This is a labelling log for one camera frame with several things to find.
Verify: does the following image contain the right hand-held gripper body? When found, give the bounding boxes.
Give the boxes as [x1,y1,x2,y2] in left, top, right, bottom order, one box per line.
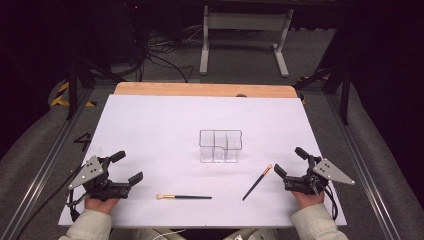
[283,156,356,196]

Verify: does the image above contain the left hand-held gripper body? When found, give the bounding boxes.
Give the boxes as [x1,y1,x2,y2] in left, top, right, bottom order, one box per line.
[68,155,133,202]

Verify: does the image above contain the slim black makeup brush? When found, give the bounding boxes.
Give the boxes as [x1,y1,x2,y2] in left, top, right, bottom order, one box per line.
[241,163,273,202]

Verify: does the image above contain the black makeup brush cream bristles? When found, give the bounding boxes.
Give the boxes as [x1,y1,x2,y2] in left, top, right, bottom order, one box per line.
[156,193,213,201]

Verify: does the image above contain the clear plastic organizer box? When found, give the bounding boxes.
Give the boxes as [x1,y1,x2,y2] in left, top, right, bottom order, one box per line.
[199,129,244,164]

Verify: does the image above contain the person's right hand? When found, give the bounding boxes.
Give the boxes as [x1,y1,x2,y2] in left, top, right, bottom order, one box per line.
[291,190,325,211]

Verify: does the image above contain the person's left hand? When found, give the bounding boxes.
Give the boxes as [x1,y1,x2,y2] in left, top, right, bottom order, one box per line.
[84,195,120,215]

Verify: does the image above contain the white table sheet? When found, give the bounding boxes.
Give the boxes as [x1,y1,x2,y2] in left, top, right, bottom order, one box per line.
[58,93,348,229]

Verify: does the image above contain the person's left leg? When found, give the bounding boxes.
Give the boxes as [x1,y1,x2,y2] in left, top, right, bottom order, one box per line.
[109,227,188,240]

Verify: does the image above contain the black metal stand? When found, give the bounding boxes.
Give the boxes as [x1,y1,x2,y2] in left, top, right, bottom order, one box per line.
[64,54,126,122]
[293,61,352,127]

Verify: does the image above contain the yellow black floor tape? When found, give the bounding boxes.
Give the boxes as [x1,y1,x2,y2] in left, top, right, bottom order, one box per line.
[49,81,98,108]

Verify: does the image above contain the wooden table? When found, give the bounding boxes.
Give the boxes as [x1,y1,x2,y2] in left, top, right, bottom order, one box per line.
[113,81,299,99]

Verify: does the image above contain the white metal stand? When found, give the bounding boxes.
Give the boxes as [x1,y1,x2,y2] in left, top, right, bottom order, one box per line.
[198,4,295,79]

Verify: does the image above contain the right hand-held gripper cable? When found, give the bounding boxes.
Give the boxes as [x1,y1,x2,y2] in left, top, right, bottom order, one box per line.
[322,182,340,222]

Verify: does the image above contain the hand-held gripper cable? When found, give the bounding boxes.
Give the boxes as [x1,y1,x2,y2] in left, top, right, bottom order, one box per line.
[322,182,340,222]
[14,163,88,240]

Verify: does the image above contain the left hand-held gripper cable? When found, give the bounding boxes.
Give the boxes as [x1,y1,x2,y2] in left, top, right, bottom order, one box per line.
[14,163,88,240]

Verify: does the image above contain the aluminium rail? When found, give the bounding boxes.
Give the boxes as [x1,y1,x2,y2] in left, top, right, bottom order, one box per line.
[323,93,403,240]
[0,88,97,240]

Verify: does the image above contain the white cable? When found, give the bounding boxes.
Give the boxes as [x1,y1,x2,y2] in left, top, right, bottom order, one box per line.
[152,228,188,240]

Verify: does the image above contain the black floor cables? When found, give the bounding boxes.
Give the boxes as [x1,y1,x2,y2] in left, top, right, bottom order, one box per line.
[141,24,205,83]

